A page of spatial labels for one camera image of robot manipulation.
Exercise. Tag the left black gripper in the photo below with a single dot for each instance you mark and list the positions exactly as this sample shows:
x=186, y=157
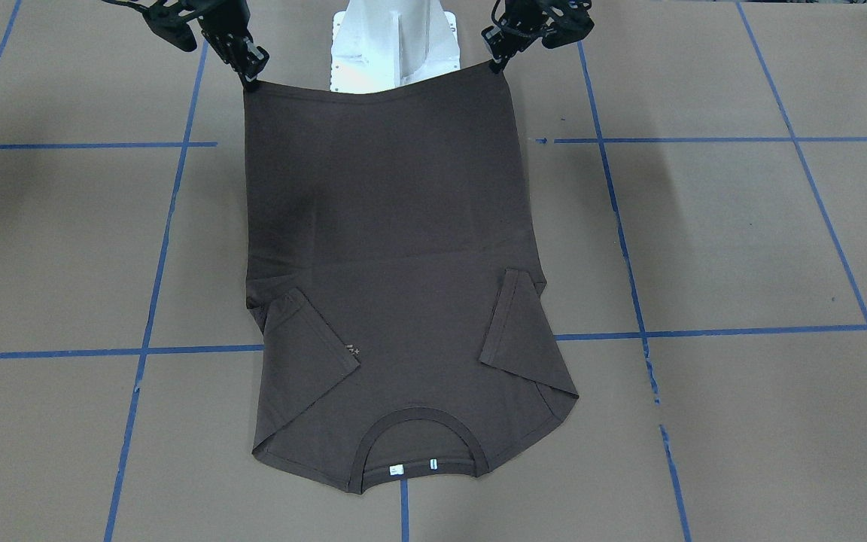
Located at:
x=518, y=28

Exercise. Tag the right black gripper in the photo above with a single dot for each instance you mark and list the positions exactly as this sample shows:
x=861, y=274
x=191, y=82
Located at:
x=224, y=24

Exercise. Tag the dark brown t-shirt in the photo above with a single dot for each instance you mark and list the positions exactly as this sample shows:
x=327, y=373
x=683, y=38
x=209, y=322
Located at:
x=395, y=278

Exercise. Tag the blue tape grid lines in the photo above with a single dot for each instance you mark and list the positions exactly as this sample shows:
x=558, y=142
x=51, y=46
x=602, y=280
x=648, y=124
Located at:
x=699, y=186

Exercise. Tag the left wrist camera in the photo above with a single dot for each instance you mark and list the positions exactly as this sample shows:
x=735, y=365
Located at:
x=569, y=22

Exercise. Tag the white camera mast base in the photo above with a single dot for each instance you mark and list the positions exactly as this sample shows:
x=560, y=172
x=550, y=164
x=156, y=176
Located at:
x=383, y=45

